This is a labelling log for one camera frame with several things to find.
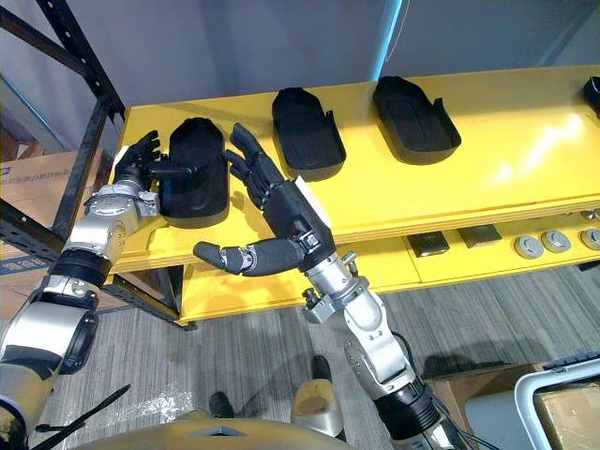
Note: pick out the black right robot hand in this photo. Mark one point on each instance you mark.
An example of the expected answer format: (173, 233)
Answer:
(286, 206)

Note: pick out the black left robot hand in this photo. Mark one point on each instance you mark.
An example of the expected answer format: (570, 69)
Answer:
(136, 161)

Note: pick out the black plastic housing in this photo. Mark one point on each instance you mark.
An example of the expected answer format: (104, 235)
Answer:
(415, 124)
(201, 197)
(307, 140)
(593, 94)

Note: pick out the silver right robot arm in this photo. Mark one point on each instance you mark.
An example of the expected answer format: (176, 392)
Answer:
(370, 328)

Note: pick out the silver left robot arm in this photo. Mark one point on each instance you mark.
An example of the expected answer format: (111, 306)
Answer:
(51, 323)

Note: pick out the yellow shelf board with parts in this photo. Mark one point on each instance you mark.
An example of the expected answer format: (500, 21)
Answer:
(375, 272)

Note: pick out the cardboard box with blue print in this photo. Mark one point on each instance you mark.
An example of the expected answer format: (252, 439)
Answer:
(37, 183)
(21, 276)

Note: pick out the dark square metal plate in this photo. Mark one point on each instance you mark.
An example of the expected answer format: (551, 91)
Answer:
(427, 244)
(479, 236)

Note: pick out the robot right leg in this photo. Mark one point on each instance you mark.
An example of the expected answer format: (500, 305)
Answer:
(316, 403)

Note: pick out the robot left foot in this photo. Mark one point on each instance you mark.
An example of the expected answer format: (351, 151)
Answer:
(221, 404)

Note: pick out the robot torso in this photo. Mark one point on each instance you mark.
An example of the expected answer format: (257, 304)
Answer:
(211, 436)

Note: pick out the round grey metal part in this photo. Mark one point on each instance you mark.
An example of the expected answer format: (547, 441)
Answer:
(556, 241)
(591, 214)
(591, 239)
(529, 247)

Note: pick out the brown cardboard box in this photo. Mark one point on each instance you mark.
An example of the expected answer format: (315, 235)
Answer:
(473, 384)

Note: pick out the grey plastic bin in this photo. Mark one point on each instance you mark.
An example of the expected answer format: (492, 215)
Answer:
(525, 408)

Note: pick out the cardboard box in bin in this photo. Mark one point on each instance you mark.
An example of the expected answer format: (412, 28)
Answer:
(569, 417)

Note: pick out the black metal rack frame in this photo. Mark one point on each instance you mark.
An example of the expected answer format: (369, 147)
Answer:
(89, 140)

